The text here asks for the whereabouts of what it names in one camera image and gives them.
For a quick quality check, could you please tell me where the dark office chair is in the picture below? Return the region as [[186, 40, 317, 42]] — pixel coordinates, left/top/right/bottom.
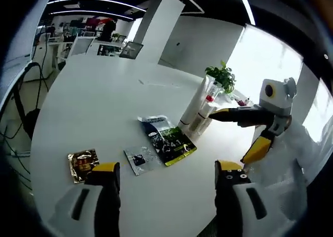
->
[[119, 41, 144, 59]]

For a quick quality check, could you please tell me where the white office desk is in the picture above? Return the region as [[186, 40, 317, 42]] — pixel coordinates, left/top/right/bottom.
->
[[97, 43, 124, 57]]

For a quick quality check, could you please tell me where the white board panel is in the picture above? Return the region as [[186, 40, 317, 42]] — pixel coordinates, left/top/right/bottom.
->
[[5, 0, 57, 67]]

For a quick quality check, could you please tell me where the white backed office chair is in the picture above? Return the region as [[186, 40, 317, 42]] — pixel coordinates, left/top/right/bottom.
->
[[68, 36, 96, 57]]

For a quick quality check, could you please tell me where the white skincare tube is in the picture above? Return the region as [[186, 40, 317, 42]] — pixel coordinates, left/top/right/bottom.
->
[[178, 74, 218, 131]]

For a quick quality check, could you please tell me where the small clear cap skincare bottle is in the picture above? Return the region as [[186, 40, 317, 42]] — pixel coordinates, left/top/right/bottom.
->
[[188, 111, 202, 135], [197, 114, 212, 137]]

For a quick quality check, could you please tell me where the straight ceiling light strip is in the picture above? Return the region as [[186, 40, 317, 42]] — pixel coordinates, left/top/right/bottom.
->
[[235, 0, 256, 26]]

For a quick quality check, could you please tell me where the dark green skincare sachet packet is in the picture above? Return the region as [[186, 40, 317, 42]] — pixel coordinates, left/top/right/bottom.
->
[[137, 114, 198, 168]]

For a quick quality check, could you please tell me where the gold foil skincare sachet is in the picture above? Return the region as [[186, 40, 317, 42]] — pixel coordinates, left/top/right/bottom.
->
[[67, 148, 101, 185]]

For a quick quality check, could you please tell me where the red collar white skincare bottle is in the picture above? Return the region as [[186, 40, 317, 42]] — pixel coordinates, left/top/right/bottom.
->
[[204, 82, 222, 118]]

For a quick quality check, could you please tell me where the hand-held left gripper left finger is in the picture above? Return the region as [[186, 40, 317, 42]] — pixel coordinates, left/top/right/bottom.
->
[[50, 162, 122, 237]]

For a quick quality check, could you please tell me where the potted green plant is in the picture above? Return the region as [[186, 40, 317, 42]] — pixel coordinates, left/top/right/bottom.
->
[[204, 60, 237, 95]]

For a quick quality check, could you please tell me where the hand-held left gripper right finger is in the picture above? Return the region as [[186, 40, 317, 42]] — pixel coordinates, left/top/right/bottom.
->
[[214, 159, 294, 237]]

